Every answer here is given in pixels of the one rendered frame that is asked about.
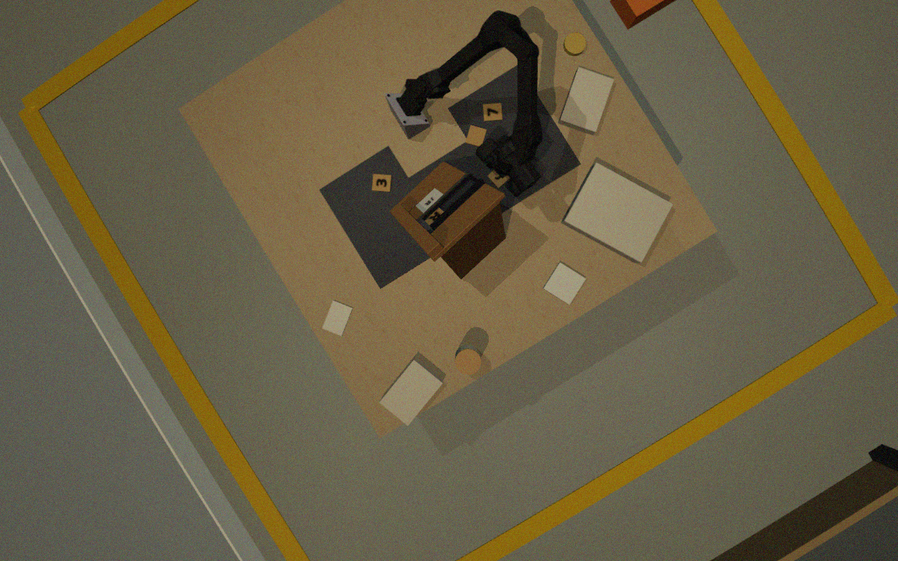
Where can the white paper ticket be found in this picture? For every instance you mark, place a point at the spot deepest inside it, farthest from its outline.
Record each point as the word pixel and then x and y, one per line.
pixel 429 200

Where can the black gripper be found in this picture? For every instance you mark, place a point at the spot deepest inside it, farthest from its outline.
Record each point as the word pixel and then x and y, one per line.
pixel 488 153

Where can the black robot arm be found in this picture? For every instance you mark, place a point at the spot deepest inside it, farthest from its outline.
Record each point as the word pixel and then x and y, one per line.
pixel 501 30

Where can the yellow round disc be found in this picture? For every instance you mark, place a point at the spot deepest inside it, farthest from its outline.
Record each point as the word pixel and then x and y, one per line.
pixel 574 44

